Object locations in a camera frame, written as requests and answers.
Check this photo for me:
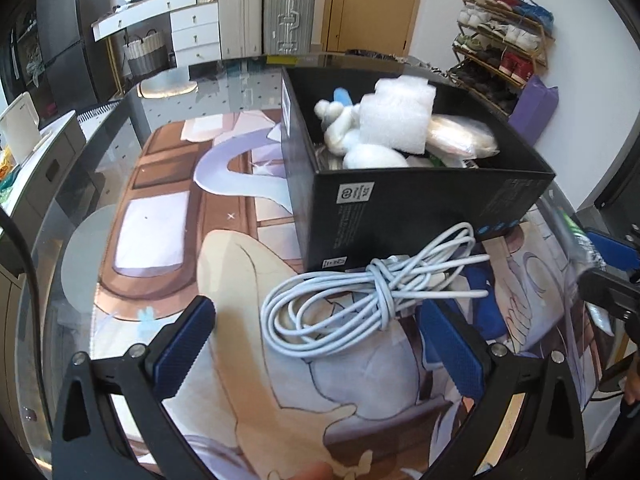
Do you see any white plush toy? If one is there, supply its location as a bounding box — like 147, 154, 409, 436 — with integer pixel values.
314, 87, 409, 171

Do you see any white green granule packet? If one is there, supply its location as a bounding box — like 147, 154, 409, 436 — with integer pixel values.
426, 114, 499, 160

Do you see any right hand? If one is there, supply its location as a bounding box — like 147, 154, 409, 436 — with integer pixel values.
624, 354, 640, 405

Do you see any left hand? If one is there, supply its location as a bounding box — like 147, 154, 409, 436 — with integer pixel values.
288, 462, 333, 480

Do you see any black storage box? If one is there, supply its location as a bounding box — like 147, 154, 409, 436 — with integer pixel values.
281, 67, 554, 271

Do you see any purple bag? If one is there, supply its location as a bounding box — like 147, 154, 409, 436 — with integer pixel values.
508, 75, 559, 146

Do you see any grey side cabinet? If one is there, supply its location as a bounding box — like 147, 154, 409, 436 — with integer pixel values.
2, 112, 87, 246

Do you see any wooden shoe rack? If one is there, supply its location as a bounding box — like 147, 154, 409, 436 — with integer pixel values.
447, 0, 554, 116

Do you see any woven laundry basket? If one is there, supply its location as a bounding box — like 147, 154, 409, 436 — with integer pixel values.
124, 29, 169, 78

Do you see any wooden door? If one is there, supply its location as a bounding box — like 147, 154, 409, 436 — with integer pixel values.
320, 0, 420, 56

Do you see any white drawer desk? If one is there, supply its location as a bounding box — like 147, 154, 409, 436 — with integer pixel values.
92, 0, 221, 67

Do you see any silver suitcase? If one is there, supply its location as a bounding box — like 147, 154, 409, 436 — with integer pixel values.
262, 0, 314, 55

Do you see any white suitcase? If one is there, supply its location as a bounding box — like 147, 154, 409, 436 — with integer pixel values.
218, 0, 262, 60

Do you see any black refrigerator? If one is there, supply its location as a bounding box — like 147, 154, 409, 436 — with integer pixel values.
36, 0, 116, 115

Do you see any white coiled cable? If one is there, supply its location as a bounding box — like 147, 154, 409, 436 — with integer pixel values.
259, 221, 492, 359

